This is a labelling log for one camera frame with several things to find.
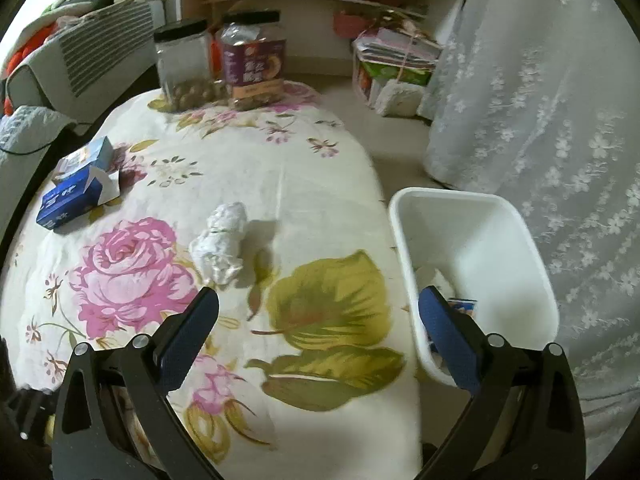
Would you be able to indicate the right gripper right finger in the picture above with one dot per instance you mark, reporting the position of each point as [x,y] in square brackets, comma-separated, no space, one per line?
[523,419]

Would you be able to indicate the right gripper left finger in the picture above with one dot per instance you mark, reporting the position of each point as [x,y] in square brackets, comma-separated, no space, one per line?
[91,439]

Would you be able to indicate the large blue biscuit box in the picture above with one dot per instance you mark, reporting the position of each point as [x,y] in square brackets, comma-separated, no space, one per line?
[465,306]

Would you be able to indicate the white tissue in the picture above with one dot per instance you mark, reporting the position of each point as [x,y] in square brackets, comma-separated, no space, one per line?
[216,251]

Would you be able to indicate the white trash bin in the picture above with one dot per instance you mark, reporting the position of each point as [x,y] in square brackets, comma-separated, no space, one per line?
[481,247]

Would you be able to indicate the floral tablecloth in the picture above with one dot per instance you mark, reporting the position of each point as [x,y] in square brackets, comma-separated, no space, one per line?
[310,371]

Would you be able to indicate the small brown blue box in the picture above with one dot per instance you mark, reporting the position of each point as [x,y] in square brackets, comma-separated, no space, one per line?
[98,152]

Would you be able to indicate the white lace curtain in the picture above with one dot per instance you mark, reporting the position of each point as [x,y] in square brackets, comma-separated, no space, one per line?
[537,101]

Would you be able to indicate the grey sofa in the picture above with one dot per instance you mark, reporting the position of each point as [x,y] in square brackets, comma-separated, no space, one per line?
[72,79]

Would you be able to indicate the clear jar with nuts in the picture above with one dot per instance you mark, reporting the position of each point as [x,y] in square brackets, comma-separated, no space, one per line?
[184,64]

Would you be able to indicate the red plush toy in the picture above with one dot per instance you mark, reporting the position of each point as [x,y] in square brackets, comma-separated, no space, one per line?
[32,37]

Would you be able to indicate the pile of papers and boxes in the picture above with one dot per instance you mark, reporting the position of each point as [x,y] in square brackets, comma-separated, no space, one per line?
[394,60]

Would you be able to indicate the clear jar purple label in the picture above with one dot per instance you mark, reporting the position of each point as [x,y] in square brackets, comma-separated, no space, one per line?
[253,47]

